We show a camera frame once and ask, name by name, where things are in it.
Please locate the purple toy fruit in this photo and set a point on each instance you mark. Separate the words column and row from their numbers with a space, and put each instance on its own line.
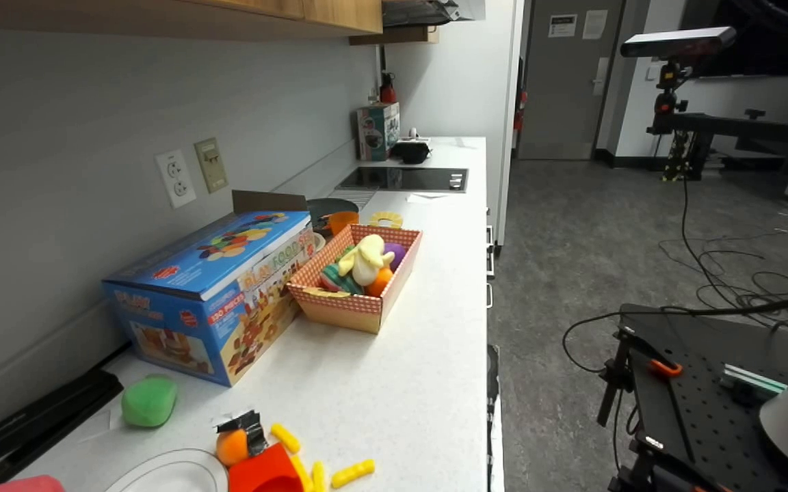
column 395, row 253

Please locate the pale yellow toy banana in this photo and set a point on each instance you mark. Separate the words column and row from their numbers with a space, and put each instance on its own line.
column 366, row 255

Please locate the yellow toy piece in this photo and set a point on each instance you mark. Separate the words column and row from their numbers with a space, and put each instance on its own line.
column 386, row 221

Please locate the orange toy fruit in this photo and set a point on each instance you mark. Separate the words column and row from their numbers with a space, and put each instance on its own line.
column 379, row 282

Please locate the orange plastic cup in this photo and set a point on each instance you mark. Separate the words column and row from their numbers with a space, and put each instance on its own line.
column 339, row 223

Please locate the green toy vegetable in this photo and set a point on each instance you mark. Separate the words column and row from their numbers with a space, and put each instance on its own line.
column 339, row 279

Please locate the red checkered cardboard basket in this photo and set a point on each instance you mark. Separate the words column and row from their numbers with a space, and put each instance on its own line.
column 353, row 307

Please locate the small black pot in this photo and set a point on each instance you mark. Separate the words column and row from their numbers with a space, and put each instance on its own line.
column 412, row 151

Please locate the small teal white carton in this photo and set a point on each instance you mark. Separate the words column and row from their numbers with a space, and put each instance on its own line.
column 379, row 133

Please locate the brown cardboard flap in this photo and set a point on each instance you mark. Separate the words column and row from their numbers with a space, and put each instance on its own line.
column 267, row 201

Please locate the red bottle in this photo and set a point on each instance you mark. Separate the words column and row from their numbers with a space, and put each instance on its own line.
column 386, row 88

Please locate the blue toy box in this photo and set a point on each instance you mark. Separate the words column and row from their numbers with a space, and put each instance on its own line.
column 210, row 290

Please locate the dark wooden shelf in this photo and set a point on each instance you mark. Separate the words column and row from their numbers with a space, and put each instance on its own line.
column 402, row 35

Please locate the yellow toy fry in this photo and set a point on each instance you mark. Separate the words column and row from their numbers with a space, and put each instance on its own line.
column 319, row 476
column 286, row 439
column 353, row 472

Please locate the small black toy piece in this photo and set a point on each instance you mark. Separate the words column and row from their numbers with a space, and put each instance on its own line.
column 241, row 424

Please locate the small orange toy ball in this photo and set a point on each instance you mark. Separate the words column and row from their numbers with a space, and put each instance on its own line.
column 231, row 447

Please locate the red toy fries holder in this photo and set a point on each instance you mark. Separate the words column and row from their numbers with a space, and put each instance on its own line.
column 267, row 472

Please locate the white paper notice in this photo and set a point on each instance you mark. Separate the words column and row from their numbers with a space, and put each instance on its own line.
column 594, row 25
column 562, row 25

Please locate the wooden overhead cabinet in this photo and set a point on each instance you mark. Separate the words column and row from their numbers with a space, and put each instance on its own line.
column 231, row 14

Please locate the white round plate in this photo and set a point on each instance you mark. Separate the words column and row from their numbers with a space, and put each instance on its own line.
column 163, row 475

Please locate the black perforated breadboard cart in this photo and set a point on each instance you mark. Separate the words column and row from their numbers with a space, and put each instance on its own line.
column 711, row 410

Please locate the pale green strip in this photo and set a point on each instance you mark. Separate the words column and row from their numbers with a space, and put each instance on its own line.
column 752, row 378

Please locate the black flat case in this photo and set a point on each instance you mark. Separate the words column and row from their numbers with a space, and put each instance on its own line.
column 39, row 424

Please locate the beige wall switch plate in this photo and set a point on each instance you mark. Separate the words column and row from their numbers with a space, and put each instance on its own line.
column 210, row 166

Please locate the white wall power outlet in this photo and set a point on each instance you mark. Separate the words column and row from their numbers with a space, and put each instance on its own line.
column 175, row 178

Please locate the black stereo camera bar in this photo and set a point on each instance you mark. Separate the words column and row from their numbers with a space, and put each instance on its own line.
column 677, row 41

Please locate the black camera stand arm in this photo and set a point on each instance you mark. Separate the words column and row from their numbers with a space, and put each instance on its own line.
column 739, row 126

